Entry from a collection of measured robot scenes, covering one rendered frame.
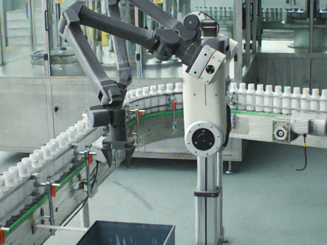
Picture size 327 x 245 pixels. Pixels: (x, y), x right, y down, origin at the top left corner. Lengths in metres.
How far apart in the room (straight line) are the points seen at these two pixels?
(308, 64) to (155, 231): 5.45
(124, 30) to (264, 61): 5.34
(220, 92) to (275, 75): 5.11
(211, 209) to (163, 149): 3.29
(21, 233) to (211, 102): 0.91
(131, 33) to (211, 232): 0.97
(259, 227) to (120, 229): 2.50
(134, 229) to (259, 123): 1.78
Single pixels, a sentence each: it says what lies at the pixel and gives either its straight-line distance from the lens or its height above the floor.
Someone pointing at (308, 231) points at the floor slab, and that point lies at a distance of 4.83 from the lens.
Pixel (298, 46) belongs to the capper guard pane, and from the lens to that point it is 7.67.
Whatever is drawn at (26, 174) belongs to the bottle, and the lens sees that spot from 2.51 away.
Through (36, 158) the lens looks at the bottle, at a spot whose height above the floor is 1.15.
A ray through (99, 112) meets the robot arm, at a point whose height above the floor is 1.42.
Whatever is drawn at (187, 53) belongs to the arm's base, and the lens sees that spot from 2.45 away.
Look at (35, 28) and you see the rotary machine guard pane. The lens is 6.28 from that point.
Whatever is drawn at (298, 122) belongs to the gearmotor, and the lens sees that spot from 3.78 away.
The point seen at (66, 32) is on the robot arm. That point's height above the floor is 1.66.
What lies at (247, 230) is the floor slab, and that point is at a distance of 4.81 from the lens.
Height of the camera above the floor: 1.87
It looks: 13 degrees down
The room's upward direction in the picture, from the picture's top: 1 degrees counter-clockwise
